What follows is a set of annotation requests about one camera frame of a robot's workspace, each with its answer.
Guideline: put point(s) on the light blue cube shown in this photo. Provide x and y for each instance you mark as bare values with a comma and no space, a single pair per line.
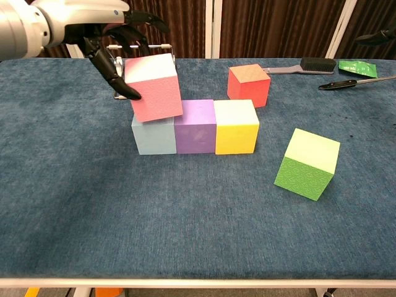
154,139

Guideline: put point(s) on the orange object under table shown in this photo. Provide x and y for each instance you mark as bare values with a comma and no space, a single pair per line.
109,292

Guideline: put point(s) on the white table frame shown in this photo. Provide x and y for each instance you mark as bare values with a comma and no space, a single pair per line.
198,283

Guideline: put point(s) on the red cube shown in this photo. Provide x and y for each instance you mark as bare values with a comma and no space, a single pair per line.
247,91

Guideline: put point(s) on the green foil packet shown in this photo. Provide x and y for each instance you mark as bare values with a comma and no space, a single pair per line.
357,68

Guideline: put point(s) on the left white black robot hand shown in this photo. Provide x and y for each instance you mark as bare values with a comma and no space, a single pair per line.
86,14

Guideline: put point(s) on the yellow floor tape strip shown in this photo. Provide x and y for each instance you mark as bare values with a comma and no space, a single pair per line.
31,292

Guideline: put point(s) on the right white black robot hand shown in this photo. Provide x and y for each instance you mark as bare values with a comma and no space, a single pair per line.
374,38

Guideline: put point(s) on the grey brush black bristles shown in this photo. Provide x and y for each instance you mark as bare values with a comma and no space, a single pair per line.
318,64

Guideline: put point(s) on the green cube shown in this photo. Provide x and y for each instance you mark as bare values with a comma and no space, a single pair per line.
306,167

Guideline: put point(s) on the pink cube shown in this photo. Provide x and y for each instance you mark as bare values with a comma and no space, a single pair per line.
157,96

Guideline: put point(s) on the blue felt table cover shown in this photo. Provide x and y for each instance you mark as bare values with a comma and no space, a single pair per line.
185,222

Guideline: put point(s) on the purple cube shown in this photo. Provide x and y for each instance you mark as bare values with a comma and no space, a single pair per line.
195,136

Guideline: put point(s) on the yellow cube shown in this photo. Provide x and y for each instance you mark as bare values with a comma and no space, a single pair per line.
236,136

